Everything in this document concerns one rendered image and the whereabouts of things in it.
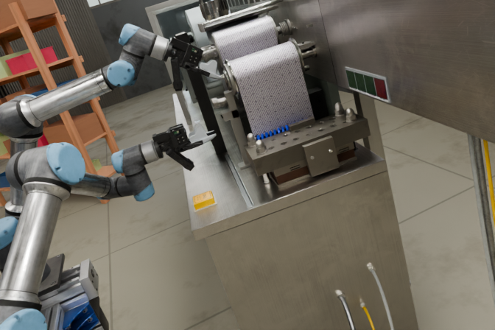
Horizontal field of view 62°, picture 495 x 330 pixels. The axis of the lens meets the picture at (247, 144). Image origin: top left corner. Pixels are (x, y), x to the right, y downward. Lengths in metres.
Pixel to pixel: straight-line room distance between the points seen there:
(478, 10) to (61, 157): 0.97
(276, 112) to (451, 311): 1.20
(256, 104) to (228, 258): 0.53
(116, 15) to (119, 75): 9.33
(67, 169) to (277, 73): 0.76
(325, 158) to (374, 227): 0.30
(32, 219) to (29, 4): 3.28
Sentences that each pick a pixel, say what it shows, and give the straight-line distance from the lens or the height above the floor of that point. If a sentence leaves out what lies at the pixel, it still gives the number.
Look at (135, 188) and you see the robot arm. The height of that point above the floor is 1.01.
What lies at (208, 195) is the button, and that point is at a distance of 1.44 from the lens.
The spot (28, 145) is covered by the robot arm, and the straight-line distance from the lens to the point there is 1.61.
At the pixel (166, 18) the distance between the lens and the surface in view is 2.46.
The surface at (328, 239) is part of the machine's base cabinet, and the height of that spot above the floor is 0.69.
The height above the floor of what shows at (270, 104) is 1.13.
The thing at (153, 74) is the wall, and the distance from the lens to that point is 10.71.
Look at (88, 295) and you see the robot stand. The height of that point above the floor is 0.71.
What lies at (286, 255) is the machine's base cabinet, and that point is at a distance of 1.43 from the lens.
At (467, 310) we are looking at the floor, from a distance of 2.16.
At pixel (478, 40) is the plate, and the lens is 0.82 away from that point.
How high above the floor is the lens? 1.51
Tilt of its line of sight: 19 degrees down
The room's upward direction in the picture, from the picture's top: 18 degrees counter-clockwise
